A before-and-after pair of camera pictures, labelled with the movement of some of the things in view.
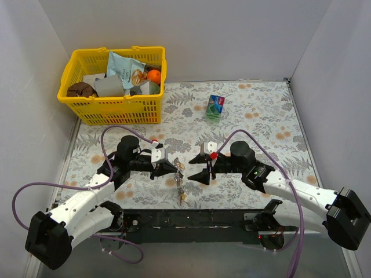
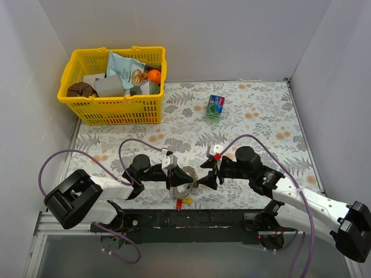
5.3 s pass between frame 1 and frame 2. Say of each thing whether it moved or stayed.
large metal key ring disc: moved
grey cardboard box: stayed
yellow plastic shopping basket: stayed
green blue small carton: stayed
